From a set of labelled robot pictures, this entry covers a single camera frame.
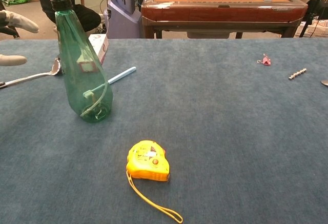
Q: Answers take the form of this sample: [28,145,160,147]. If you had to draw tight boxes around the blue table cloth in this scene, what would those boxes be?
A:
[0,38,328,224]

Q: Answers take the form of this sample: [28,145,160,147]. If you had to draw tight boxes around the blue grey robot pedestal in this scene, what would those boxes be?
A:
[104,0,144,39]

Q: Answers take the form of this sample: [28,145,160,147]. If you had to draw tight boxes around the metal drill bit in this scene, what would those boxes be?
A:
[288,68,308,81]

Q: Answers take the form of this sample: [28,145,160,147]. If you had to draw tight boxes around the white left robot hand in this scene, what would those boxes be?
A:
[0,10,39,67]

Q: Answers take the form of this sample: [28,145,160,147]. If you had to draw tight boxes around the brown mahjong table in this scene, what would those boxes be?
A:
[140,0,309,39]

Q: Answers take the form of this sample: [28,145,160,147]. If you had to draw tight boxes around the steel ladle black handle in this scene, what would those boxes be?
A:
[0,57,63,89]

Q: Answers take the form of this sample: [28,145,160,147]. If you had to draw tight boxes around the white plastic crate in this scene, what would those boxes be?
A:
[294,20,328,38]

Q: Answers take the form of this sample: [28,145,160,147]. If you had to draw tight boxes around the white pink toothpaste box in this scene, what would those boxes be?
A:
[76,33,109,73]

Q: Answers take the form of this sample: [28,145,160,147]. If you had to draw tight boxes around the green transparent spray bottle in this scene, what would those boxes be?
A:
[35,0,114,124]

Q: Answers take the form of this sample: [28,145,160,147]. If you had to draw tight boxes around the pink binder clip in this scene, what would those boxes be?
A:
[257,53,272,67]

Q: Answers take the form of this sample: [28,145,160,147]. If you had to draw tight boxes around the person in black trousers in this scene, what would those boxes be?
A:
[38,0,102,33]

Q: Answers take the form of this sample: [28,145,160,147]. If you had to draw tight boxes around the black tripod stand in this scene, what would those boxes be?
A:
[299,0,328,38]

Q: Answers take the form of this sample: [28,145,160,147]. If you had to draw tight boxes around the light blue toothbrush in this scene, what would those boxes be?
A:
[82,66,137,99]

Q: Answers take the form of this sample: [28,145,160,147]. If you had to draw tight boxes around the yellow tape measure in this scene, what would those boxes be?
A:
[126,139,183,224]

